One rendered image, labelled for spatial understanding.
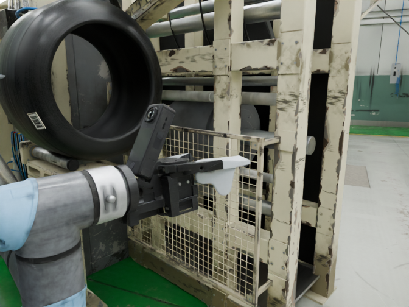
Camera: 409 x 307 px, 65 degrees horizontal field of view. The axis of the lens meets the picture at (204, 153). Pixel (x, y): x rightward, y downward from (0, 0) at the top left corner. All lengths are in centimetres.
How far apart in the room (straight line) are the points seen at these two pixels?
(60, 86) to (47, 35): 48
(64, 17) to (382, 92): 951
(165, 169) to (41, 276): 20
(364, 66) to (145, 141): 988
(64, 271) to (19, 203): 10
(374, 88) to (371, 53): 95
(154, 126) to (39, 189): 17
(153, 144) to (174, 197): 9
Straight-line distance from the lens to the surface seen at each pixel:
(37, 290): 45
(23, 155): 155
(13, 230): 40
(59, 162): 130
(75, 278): 46
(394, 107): 1026
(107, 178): 43
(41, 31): 118
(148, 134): 47
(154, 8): 156
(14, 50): 120
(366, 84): 1017
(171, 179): 47
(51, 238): 42
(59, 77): 161
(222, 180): 50
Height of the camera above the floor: 119
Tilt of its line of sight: 12 degrees down
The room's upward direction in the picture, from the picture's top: straight up
